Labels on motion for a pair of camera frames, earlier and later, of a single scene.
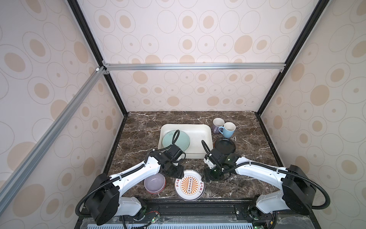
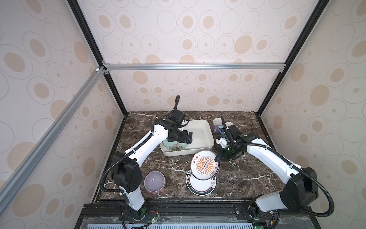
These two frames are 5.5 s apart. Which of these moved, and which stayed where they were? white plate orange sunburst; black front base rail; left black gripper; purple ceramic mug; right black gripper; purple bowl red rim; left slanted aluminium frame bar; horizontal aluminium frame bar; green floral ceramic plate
Moved: left black gripper; white plate orange sunburst; right black gripper
Stayed: left slanted aluminium frame bar; purple bowl red rim; green floral ceramic plate; black front base rail; horizontal aluminium frame bar; purple ceramic mug
